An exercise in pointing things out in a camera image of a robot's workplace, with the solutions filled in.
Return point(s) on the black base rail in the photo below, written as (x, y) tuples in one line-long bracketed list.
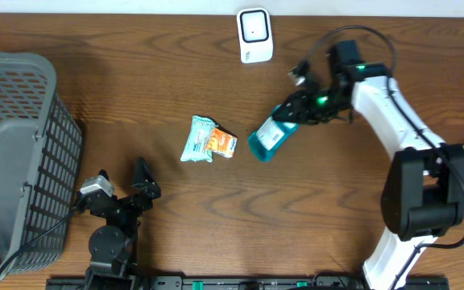
[(180, 283)]

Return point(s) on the orange snack packet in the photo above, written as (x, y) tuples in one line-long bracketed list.
[(221, 143)]

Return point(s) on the grey plastic basket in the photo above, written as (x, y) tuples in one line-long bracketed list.
[(40, 155)]

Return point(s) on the blue mouthwash bottle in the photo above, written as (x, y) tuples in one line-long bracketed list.
[(265, 142)]

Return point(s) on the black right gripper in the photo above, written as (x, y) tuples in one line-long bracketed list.
[(298, 105)]

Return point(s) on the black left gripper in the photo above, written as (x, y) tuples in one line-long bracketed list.
[(146, 192)]

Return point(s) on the green wet wipes pack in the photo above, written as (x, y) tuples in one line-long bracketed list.
[(195, 148)]

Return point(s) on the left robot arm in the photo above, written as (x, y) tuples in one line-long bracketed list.
[(114, 246)]

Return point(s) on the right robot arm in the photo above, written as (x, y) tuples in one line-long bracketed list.
[(422, 202)]

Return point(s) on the white barcode scanner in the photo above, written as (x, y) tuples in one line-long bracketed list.
[(254, 35)]

